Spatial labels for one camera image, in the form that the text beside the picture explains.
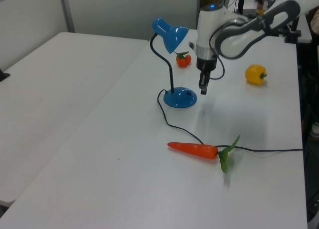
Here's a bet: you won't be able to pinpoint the blue desk lamp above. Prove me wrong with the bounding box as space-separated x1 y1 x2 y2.
150 17 198 109

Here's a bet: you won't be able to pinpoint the toy tangerine cluster with leaves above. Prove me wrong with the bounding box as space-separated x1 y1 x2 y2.
174 51 192 68

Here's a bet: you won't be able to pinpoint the black lamp power cable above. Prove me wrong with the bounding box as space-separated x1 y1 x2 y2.
157 89 304 154

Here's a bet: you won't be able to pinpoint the orange toy carrot green leaves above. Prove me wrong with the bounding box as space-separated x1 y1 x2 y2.
167 134 241 174

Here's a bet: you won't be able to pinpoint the black table clamp mount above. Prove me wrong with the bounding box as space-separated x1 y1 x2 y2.
0 68 11 82
283 19 303 43

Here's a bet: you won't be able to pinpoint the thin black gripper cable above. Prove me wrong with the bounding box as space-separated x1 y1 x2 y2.
208 26 226 80

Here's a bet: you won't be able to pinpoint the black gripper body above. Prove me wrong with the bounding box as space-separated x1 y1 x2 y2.
196 55 217 74

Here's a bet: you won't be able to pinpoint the yellow toy bell pepper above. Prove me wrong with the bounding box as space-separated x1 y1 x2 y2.
245 64 268 86

